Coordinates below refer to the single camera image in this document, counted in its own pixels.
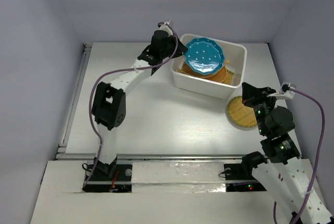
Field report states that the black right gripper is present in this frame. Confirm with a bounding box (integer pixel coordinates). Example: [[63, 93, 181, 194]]
[[242, 81, 279, 134]]

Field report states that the fan-shaped woven basket plate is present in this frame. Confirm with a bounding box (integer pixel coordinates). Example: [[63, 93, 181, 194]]
[[181, 62, 199, 77]]

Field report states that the blue polka-dot ceramic plate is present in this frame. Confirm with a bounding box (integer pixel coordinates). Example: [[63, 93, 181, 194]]
[[184, 37, 225, 75]]

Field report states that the leaf-shaped bamboo plate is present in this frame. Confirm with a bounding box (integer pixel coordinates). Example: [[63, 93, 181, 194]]
[[206, 66, 235, 86]]

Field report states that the round bamboo plate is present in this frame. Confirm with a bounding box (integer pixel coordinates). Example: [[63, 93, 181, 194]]
[[226, 96, 257, 128]]

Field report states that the boat-shaped woven basket plate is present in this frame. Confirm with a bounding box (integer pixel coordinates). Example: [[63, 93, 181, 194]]
[[177, 60, 230, 73]]

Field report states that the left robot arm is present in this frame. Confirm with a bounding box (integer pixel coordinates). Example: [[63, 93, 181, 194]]
[[84, 20, 188, 184]]

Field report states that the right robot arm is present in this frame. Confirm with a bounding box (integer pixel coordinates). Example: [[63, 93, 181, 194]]
[[240, 82, 333, 223]]

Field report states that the white plastic bin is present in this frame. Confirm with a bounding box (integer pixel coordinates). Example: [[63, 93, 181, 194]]
[[171, 33, 247, 99]]

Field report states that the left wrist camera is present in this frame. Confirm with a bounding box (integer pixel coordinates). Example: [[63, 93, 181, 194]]
[[158, 20, 172, 30]]

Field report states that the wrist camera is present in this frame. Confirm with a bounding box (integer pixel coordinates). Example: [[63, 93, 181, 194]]
[[158, 20, 172, 30], [267, 82, 296, 100]]

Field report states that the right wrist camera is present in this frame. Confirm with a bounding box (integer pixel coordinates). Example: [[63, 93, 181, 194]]
[[267, 82, 296, 100]]

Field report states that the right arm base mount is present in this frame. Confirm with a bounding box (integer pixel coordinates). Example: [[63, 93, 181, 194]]
[[219, 151, 267, 192]]

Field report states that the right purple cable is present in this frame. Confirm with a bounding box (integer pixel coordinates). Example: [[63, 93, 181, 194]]
[[272, 88, 326, 224]]

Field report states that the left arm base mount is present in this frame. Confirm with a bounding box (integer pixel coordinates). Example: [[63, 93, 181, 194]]
[[82, 163, 133, 193]]

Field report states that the aluminium rail frame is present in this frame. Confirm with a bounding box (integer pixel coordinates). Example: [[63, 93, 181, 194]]
[[53, 43, 303, 161]]

